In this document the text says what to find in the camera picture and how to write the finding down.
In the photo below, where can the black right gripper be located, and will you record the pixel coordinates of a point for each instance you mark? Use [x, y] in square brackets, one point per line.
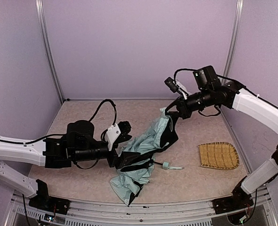
[182, 108]

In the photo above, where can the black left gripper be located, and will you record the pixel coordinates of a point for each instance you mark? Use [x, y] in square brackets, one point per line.
[114, 159]

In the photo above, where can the mint green black umbrella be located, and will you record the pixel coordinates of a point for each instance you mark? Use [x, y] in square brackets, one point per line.
[159, 136]

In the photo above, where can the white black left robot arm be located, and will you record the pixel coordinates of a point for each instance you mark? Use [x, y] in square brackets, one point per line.
[54, 152]

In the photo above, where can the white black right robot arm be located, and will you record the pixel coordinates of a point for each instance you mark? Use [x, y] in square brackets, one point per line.
[233, 95]

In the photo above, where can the woven bamboo tray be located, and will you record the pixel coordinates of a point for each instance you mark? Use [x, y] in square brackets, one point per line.
[218, 155]

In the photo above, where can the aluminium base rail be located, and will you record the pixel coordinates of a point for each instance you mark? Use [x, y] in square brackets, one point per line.
[80, 213]

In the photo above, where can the grey aluminium frame post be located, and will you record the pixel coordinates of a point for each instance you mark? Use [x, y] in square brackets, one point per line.
[234, 37]

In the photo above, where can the grey aluminium left post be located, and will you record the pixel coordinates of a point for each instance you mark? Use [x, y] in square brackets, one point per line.
[48, 51]

